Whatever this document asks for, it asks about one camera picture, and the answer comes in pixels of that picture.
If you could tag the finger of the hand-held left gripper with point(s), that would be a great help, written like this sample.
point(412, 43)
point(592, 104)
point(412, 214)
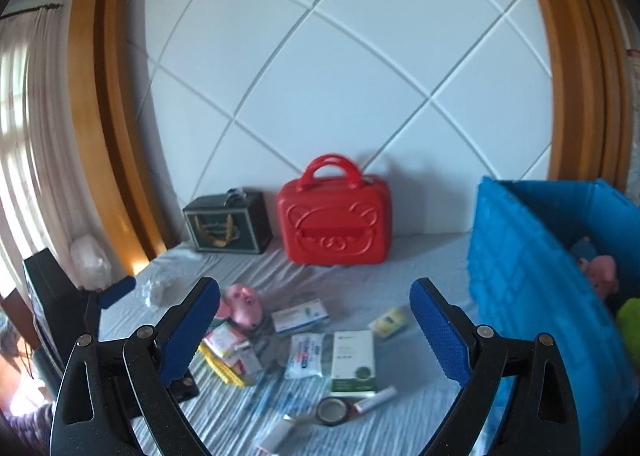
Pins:
point(117, 291)
point(187, 386)

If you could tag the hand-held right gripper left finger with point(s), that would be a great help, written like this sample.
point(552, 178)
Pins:
point(190, 331)

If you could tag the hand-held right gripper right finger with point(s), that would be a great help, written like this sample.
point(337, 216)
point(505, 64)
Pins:
point(440, 331)

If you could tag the pink white medicine box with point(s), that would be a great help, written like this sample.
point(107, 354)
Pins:
point(225, 341)

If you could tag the yellow box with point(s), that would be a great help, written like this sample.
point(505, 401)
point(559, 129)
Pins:
point(217, 363)

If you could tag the small yellow packet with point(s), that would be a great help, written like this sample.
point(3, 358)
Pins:
point(387, 322)

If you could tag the pink pig plush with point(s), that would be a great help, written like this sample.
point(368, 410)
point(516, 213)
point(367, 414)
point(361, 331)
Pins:
point(242, 303)

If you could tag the white red medicine box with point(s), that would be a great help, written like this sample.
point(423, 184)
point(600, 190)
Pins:
point(247, 361)

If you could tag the white green box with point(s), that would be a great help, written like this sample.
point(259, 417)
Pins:
point(352, 361)

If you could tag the white ointment tube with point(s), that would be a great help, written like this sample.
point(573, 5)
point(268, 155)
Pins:
point(375, 398)

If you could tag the blue plastic crate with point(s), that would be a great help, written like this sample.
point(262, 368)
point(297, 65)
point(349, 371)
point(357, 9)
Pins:
point(515, 261)

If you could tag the silver medicine box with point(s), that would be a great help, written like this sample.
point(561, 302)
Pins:
point(277, 436)

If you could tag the white blue medicine box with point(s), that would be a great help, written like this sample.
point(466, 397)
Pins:
point(300, 318)

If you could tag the white blue pouch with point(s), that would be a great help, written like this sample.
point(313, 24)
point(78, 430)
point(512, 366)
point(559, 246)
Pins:
point(305, 356)

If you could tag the black tape roll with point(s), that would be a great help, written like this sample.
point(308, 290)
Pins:
point(330, 423)

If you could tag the pig plush blue outfit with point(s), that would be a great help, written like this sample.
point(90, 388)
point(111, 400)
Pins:
point(600, 271)

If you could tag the crumpled white tissue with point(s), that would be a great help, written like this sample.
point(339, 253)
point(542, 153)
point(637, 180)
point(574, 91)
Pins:
point(157, 292)

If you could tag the clear plastic bag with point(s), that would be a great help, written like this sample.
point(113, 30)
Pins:
point(90, 258)

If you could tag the light blue bedsheet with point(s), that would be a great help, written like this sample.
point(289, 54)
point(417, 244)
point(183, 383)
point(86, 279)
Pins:
point(425, 261)

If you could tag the dark gift box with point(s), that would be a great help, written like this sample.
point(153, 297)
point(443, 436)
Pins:
point(225, 231)

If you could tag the purple striped cloth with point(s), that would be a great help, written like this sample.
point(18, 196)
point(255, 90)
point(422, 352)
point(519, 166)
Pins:
point(35, 431)

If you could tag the red bear suitcase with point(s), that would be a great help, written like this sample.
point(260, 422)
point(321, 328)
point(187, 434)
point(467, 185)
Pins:
point(335, 226)

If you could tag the light window curtain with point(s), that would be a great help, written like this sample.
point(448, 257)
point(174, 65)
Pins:
point(40, 135)

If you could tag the green plush toy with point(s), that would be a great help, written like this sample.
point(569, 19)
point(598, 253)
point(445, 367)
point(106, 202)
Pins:
point(629, 321)

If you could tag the white padded headboard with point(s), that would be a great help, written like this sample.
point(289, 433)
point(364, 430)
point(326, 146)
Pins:
point(350, 85)

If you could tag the rolled patterned carpet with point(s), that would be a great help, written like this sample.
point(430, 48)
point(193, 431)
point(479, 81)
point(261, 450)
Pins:
point(634, 145)

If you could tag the wooden headboard frame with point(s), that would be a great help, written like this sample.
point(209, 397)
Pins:
point(100, 85)

